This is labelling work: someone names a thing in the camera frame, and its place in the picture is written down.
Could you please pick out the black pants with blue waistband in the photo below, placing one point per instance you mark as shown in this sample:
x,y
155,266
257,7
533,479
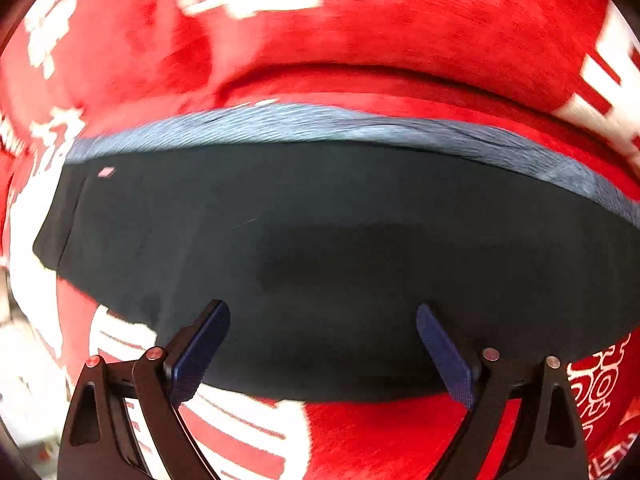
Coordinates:
x,y
325,240

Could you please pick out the red printed sofa cover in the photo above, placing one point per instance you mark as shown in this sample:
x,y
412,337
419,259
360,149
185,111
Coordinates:
x,y
400,35

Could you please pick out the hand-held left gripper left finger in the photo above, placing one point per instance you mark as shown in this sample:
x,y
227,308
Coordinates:
x,y
197,355

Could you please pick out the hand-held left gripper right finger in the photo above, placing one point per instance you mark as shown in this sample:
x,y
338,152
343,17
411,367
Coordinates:
x,y
452,360

